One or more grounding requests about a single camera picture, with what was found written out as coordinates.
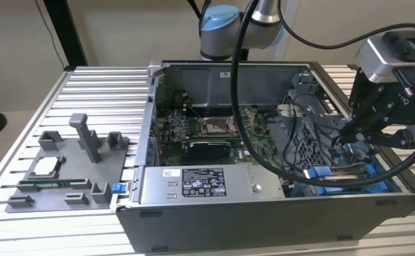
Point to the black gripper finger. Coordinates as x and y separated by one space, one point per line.
399 138
363 122

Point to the hard disk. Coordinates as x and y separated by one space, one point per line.
339 177

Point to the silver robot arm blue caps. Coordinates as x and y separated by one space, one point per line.
214 40

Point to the grey perforated disk cage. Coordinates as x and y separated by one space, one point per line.
307 149

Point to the empty blue disk carrier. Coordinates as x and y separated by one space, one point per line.
330 190

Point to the black RAM slot bank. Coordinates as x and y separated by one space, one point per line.
214 137

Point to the CPU socket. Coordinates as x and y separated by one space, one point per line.
214 126

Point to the black graphics card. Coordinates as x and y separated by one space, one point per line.
209 152

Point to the dark grey PC case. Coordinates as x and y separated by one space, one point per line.
246 229

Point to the green motherboard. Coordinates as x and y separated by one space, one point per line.
174 125

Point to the silver power supply unit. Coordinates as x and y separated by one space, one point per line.
158 192

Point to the blue case latch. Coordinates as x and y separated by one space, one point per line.
119 188

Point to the grey parts rack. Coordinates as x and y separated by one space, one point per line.
72 165

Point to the green RAM stick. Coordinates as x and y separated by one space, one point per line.
58 182

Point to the silver CPU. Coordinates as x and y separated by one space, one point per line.
44 165

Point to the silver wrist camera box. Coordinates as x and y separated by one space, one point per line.
382 66

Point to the black upright post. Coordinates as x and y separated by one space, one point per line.
68 34

